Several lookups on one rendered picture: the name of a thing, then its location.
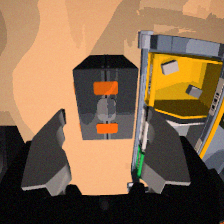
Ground green bin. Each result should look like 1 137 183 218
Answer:
135 144 145 180

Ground yellow open bin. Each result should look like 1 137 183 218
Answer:
144 52 223 119

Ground orange curved bar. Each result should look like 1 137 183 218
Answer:
199 97 224 159

